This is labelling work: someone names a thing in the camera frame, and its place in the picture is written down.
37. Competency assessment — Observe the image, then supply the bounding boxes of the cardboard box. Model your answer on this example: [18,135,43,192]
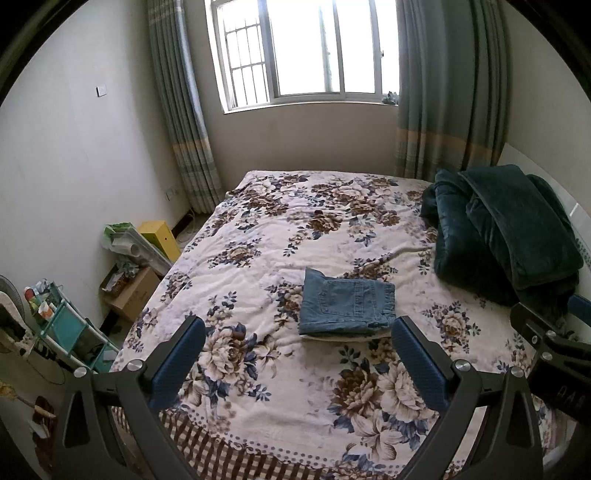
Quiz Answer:
[100,265,162,324]

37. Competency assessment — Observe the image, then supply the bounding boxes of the barred window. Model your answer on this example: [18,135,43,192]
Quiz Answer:
[205,0,400,114]

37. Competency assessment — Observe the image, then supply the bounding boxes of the floral plush blanket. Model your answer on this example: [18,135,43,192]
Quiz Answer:
[110,170,578,480]

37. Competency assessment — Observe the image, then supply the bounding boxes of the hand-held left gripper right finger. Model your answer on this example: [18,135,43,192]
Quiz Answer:
[392,316,548,480]

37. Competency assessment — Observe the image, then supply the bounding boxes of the blue denim pants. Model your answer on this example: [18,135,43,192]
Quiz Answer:
[298,268,397,337]

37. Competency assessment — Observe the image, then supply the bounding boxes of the teal storage rack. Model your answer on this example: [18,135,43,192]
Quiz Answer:
[25,281,121,374]

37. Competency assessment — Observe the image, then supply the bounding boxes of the white standing fan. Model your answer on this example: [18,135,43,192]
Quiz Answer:
[0,274,38,357]

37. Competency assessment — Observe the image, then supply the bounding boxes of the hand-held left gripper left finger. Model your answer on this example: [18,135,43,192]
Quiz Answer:
[53,316,207,480]

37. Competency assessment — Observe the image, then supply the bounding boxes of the white folded cloth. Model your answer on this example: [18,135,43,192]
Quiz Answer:
[302,329,394,344]

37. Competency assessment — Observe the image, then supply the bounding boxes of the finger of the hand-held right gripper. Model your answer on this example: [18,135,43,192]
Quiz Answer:
[568,294,591,326]
[510,302,591,365]

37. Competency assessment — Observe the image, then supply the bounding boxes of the grey striped curtain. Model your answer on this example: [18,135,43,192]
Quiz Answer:
[394,0,514,183]
[147,0,225,215]

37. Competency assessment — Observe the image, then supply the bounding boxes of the long white tube pack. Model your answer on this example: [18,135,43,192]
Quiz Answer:
[110,232,174,278]

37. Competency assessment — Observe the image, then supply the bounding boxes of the yellow box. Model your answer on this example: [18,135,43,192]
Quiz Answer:
[137,220,182,264]

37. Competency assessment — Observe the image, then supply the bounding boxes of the dark green folded blanket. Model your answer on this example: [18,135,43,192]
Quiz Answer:
[419,164,585,319]

